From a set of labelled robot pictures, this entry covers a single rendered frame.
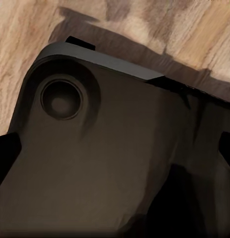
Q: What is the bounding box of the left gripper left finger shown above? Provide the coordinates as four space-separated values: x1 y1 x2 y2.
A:
0 132 22 185

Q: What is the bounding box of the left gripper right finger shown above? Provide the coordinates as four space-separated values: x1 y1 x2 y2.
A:
218 132 230 166

